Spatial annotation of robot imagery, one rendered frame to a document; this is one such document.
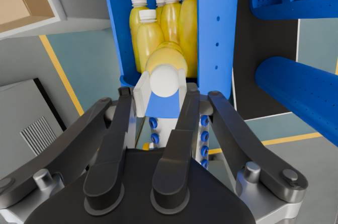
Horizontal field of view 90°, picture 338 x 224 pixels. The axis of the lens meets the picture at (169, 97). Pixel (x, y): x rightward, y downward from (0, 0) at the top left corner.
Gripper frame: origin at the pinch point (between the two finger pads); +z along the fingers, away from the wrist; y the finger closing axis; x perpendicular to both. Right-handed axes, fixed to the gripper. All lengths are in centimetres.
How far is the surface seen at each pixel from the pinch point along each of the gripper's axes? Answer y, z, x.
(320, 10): 59, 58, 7
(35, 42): -123, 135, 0
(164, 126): -5, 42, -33
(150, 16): -3.5, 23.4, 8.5
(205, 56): 7.0, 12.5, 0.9
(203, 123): 10.5, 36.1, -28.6
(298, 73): 72, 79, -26
